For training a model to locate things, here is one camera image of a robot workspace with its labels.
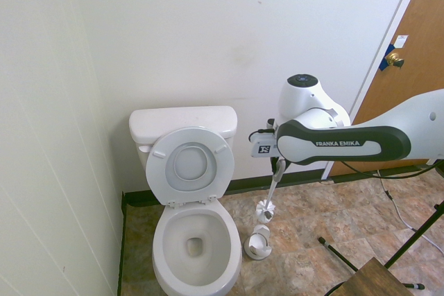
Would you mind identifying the black power cable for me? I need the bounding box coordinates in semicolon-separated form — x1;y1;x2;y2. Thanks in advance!
324;280;348;296

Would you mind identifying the white toilet tank lid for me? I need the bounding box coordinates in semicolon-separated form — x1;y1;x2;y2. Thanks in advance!
128;105;239;145

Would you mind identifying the white toilet brush holder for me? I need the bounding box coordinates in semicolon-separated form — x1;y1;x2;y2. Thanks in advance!
246;225;272;261

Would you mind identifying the brass door knob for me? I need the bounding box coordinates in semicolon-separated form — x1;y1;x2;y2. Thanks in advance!
386;52;406;69

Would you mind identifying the black baseboard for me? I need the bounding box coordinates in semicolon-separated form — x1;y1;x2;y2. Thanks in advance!
117;191;126;296
123;167;444;209

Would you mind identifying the white toilet bowl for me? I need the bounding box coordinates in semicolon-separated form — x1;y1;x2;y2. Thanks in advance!
151;198;243;296

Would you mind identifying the white grey toilet brush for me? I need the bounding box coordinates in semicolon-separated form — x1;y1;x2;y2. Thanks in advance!
255;159;287;224

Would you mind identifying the brown wooden door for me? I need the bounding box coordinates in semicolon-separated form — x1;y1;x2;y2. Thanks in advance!
329;0;444;177

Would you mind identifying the white toilet seat cover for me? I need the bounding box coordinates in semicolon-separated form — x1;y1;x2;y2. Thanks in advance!
166;142;218;188

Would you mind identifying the white toilet seat ring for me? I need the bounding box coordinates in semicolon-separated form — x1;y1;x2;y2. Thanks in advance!
145;125;236;207

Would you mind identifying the white door frame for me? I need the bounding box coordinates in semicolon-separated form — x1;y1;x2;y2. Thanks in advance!
321;0;431;183

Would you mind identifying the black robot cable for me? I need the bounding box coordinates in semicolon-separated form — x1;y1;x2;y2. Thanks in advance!
248;128;444;180

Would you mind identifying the dark wooden table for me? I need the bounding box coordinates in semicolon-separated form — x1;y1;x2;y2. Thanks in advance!
343;256;422;296

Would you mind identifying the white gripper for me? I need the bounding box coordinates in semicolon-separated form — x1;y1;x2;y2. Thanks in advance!
250;133;279;181

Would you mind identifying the blue tape strip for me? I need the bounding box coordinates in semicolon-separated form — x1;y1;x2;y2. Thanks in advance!
379;43;398;71

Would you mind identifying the white floor cable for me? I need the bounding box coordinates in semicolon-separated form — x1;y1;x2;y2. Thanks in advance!
376;169;444;252

